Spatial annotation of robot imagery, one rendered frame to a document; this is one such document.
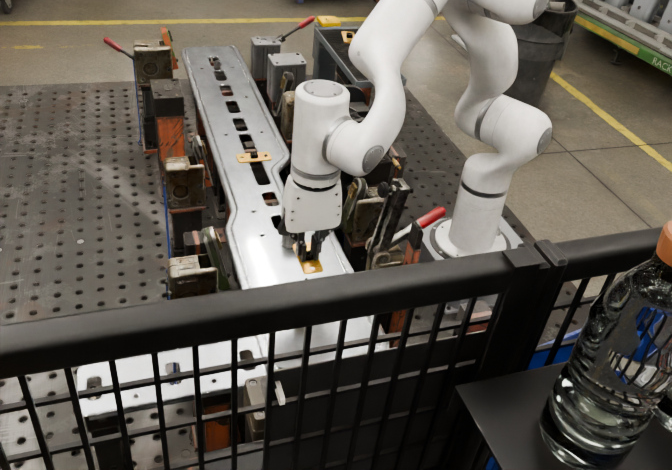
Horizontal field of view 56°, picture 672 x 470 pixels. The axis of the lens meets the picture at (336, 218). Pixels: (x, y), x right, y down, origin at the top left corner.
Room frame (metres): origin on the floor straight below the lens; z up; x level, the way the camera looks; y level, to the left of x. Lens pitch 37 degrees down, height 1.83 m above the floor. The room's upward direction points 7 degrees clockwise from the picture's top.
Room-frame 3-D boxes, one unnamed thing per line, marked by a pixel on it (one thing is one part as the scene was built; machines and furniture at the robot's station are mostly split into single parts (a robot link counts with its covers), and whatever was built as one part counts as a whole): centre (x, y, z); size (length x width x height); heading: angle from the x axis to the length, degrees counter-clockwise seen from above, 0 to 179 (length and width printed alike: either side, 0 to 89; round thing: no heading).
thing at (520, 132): (1.34, -0.38, 1.10); 0.19 x 0.12 x 0.24; 50
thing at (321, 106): (0.89, 0.04, 1.34); 0.09 x 0.08 x 0.13; 51
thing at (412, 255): (0.86, -0.14, 0.95); 0.03 x 0.01 x 0.50; 22
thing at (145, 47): (1.80, 0.61, 0.88); 0.15 x 0.11 x 0.36; 112
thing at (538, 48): (3.98, -1.07, 0.36); 0.54 x 0.50 x 0.73; 111
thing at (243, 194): (1.34, 0.23, 1.00); 1.38 x 0.22 x 0.02; 22
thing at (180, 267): (0.87, 0.25, 0.87); 0.12 x 0.09 x 0.35; 112
